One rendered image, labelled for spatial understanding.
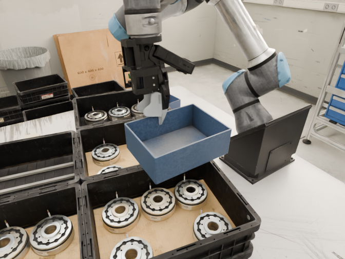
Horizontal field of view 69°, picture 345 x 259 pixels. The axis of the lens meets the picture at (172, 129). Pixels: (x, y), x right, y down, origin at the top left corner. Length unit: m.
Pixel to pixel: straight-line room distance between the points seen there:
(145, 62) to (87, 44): 3.03
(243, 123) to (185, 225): 0.47
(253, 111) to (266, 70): 0.16
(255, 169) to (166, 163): 0.60
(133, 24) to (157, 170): 0.29
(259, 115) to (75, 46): 2.88
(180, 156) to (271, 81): 0.58
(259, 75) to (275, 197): 0.47
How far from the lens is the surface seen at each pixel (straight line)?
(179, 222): 0.76
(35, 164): 1.07
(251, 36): 0.98
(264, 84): 1.01
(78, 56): 3.56
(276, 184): 1.13
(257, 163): 1.03
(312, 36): 3.62
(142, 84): 0.55
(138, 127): 0.61
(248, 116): 1.02
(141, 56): 0.56
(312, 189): 1.17
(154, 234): 0.74
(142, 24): 0.54
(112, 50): 3.67
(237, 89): 1.03
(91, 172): 0.95
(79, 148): 0.90
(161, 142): 0.63
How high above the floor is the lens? 1.43
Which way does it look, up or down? 32 degrees down
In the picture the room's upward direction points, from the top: straight up
